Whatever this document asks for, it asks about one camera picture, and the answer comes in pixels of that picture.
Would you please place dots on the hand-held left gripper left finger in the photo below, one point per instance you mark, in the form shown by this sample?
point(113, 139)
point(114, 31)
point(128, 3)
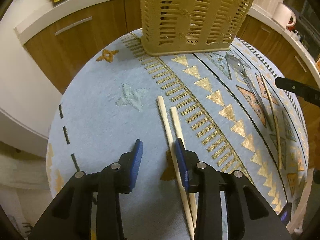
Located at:
point(136, 165)

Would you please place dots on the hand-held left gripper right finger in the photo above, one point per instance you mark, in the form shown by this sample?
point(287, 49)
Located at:
point(181, 165)

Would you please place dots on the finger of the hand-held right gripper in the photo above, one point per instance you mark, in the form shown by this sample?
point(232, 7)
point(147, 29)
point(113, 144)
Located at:
point(295, 88)
point(286, 211)

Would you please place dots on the pale wooden chopstick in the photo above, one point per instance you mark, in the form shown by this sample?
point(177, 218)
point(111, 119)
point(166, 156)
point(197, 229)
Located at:
point(275, 121)
point(176, 122)
point(166, 125)

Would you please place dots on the metal spoon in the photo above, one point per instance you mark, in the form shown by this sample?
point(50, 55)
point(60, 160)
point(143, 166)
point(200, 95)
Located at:
point(235, 62)

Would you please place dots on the yellow slotted utensil basket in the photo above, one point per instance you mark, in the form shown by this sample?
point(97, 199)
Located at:
point(187, 50)

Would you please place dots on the white patterned cup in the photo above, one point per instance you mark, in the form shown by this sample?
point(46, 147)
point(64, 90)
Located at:
point(298, 35)

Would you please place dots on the blue patterned tablecloth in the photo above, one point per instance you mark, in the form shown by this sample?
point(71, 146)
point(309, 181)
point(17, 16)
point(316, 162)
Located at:
point(105, 120)

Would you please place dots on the dark window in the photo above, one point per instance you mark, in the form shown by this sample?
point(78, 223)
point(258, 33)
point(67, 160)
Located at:
point(306, 5)

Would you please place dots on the wooden kitchen base cabinet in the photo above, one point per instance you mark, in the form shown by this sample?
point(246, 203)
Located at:
point(87, 45)

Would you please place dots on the white kitchen countertop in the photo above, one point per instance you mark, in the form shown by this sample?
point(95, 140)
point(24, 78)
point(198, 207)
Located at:
point(32, 17)

